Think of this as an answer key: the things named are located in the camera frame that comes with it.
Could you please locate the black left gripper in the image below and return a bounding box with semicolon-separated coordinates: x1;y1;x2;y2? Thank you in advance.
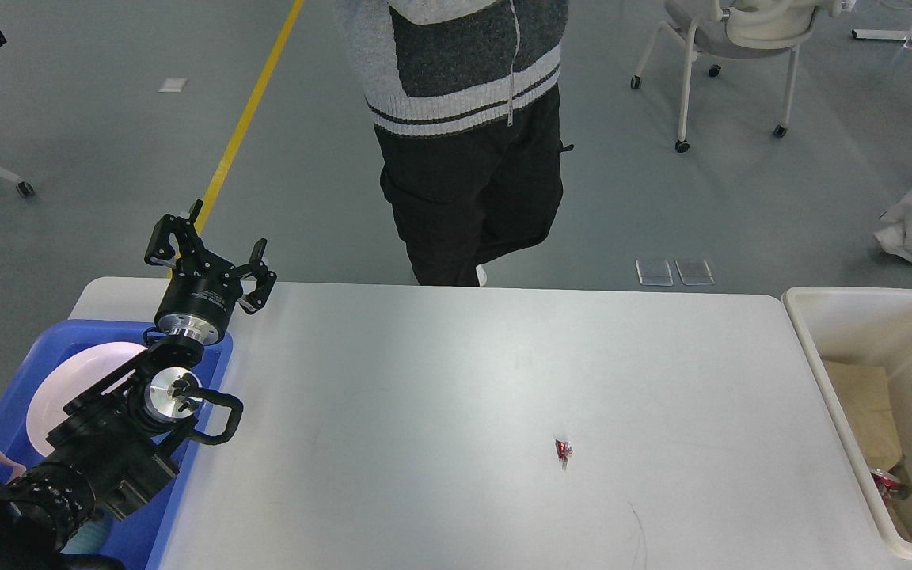
145;199;278;346

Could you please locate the crushed red soda can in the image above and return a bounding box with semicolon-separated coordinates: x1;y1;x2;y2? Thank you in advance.
868;468;905;502

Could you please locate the brown paper bag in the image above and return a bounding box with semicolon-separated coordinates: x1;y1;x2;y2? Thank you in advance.
823;360;904;472

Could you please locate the pink plate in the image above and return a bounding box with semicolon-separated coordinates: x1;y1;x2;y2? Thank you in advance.
25;340;146;458

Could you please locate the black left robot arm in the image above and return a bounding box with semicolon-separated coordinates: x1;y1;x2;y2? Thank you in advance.
0;201;278;569

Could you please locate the cream plastic bin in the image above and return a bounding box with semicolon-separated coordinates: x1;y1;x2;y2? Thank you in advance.
783;287;912;561

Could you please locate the right floor socket plate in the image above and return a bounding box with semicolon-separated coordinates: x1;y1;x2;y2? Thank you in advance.
674;259;716;286

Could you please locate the floor socket plate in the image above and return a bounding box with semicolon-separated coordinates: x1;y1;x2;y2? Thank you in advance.
674;259;716;286
636;259;675;287

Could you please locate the blue plastic tray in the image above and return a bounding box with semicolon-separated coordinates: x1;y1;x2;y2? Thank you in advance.
0;320;233;569

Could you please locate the person in black trousers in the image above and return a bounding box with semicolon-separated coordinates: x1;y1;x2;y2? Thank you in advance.
334;1;569;287

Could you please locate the left floor socket plate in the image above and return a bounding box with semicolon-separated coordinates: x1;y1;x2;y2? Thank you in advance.
636;259;675;287

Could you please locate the white stand base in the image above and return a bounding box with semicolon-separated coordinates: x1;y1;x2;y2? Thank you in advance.
852;0;912;44

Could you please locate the small red can fragment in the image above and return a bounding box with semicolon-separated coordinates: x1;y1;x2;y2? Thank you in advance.
554;438;573;470

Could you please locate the white chair grey seat right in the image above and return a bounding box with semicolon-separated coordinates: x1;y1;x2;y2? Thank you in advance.
629;1;855;153

